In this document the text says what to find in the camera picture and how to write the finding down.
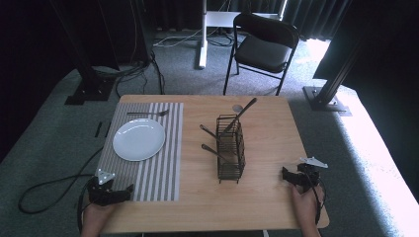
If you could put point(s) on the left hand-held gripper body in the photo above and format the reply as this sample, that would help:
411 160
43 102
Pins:
100 192

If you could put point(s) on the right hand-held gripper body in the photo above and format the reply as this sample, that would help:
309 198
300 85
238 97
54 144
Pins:
309 176

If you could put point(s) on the person's left hand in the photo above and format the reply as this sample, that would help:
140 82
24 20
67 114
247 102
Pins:
95 219

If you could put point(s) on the person's right hand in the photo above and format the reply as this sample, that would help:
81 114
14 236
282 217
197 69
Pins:
304 210

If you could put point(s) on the grey striped placemat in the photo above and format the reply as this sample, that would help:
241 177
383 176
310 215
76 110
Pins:
158 177

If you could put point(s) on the white round plate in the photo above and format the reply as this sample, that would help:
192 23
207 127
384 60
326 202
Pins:
138 140

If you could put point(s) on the metal fork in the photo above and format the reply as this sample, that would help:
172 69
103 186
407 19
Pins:
148 113

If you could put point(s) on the grey round table grommet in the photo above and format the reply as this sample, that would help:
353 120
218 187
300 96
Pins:
237 108

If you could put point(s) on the black metal stand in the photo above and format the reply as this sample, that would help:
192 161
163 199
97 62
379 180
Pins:
87 82
329 92

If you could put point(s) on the black folding chair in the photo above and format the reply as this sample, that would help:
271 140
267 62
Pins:
263 49

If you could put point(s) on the dark curtain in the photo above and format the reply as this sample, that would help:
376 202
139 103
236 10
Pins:
378 39

